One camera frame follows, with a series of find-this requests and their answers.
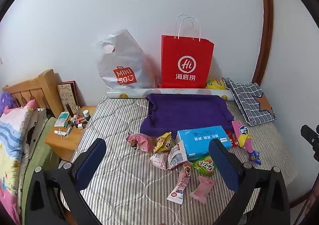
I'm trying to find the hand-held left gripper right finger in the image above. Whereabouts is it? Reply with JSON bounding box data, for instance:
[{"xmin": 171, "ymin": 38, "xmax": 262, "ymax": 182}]
[{"xmin": 209, "ymin": 138, "xmax": 291, "ymax": 225}]

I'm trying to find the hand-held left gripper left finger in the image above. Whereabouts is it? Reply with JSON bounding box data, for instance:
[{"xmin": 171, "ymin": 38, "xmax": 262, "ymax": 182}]
[{"xmin": 24, "ymin": 137, "xmax": 107, "ymax": 225}]

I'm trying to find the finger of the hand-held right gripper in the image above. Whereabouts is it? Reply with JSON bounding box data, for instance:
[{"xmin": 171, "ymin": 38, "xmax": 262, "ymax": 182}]
[{"xmin": 300, "ymin": 124, "xmax": 319, "ymax": 163}]

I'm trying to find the green snack packet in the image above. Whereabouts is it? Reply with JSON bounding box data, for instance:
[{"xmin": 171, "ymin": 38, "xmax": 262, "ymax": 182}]
[{"xmin": 193, "ymin": 155, "xmax": 215, "ymax": 178}]

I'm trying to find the red snack packet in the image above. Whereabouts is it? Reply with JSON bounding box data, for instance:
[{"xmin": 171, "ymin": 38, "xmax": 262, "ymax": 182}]
[{"xmin": 225, "ymin": 130, "xmax": 238, "ymax": 147}]

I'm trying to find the small plain pink packet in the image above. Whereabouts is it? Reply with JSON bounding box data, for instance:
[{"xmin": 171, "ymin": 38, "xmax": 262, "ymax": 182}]
[{"xmin": 189, "ymin": 175, "xmax": 215, "ymax": 204}]

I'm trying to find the pink yellow snack bag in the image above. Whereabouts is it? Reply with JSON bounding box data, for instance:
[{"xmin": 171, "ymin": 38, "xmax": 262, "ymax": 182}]
[{"xmin": 232, "ymin": 120, "xmax": 262, "ymax": 166}]

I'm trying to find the pink bear snack packet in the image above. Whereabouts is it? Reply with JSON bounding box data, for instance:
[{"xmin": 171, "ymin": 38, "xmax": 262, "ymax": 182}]
[{"xmin": 166, "ymin": 161, "xmax": 192, "ymax": 203}]

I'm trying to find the yellow snack packet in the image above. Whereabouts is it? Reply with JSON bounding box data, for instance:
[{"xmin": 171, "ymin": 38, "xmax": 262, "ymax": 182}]
[{"xmin": 154, "ymin": 132, "xmax": 173, "ymax": 153}]

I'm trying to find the pink white snack packet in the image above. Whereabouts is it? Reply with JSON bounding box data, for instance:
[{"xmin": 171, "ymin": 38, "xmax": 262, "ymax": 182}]
[{"xmin": 150, "ymin": 151, "xmax": 170, "ymax": 170}]

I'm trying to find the purple cloth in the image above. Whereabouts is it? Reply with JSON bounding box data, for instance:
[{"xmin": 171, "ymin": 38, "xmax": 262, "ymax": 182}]
[{"xmin": 140, "ymin": 93, "xmax": 235, "ymax": 138}]

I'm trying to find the wooden nightstand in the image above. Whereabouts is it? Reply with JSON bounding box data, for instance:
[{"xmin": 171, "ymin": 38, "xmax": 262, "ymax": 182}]
[{"xmin": 45, "ymin": 105, "xmax": 96, "ymax": 162}]

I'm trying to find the blue tissue pack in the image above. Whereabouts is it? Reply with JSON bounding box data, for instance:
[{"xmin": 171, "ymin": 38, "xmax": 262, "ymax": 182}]
[{"xmin": 176, "ymin": 125, "xmax": 232, "ymax": 162}]

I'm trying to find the cluster of small cosmetics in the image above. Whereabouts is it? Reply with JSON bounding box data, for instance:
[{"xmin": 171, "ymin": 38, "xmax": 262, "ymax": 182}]
[{"xmin": 66, "ymin": 104, "xmax": 88, "ymax": 130}]

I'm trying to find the green bed sheet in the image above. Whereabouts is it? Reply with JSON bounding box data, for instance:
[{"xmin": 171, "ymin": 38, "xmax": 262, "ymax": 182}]
[{"xmin": 21, "ymin": 117, "xmax": 60, "ymax": 215}]

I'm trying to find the teal white box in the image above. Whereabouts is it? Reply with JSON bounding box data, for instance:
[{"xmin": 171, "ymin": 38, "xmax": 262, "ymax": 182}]
[{"xmin": 54, "ymin": 112, "xmax": 70, "ymax": 127}]

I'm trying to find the checked cloth with star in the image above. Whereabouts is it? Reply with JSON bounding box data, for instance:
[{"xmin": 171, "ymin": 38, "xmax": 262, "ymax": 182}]
[{"xmin": 222, "ymin": 77, "xmax": 277, "ymax": 126}]

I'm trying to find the patterned book box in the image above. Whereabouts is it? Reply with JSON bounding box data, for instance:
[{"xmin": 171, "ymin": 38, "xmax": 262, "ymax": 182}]
[{"xmin": 57, "ymin": 81, "xmax": 79, "ymax": 112}]

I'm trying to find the lemon print paper roll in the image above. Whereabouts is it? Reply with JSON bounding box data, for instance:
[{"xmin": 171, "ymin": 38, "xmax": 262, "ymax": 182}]
[{"xmin": 106, "ymin": 87, "xmax": 236, "ymax": 102}]

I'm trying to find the colourful pillow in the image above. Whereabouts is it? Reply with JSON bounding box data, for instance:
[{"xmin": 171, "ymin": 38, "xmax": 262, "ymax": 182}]
[{"xmin": 0, "ymin": 99, "xmax": 38, "ymax": 225}]

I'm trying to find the yellow chip bag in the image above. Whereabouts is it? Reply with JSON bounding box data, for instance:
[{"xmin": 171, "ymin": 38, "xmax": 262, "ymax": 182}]
[{"xmin": 206, "ymin": 78, "xmax": 227, "ymax": 89}]

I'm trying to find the wooden headboard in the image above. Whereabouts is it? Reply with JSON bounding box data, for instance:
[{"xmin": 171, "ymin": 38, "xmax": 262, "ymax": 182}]
[{"xmin": 2, "ymin": 69, "xmax": 64, "ymax": 117}]

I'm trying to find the purple plush pillow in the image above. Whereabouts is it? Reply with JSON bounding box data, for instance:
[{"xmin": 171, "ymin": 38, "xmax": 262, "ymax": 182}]
[{"xmin": 0, "ymin": 92, "xmax": 18, "ymax": 113}]

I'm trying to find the white plastic bag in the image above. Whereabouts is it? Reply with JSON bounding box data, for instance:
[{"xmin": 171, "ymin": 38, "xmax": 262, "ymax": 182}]
[{"xmin": 92, "ymin": 28, "xmax": 160, "ymax": 90}]

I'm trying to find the red paper bag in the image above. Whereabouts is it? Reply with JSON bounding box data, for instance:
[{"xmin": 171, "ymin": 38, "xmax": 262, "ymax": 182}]
[{"xmin": 161, "ymin": 14, "xmax": 215, "ymax": 89}]

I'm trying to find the black cable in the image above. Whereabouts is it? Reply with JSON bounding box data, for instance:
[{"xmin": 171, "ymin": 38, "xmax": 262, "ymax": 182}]
[{"xmin": 294, "ymin": 185, "xmax": 319, "ymax": 225}]

